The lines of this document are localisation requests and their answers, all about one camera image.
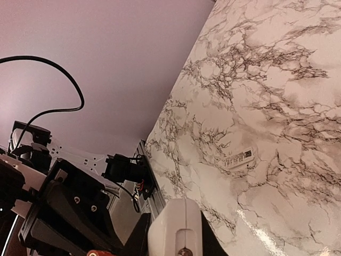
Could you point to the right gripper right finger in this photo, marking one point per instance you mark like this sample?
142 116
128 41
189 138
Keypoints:
210 243

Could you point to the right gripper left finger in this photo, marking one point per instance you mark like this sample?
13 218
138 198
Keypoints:
137 243

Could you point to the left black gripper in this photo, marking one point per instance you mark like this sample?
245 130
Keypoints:
69 215

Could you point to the white remote control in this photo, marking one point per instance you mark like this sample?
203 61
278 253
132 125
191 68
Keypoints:
176 229

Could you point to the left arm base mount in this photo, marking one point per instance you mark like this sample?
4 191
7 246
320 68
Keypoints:
135 169

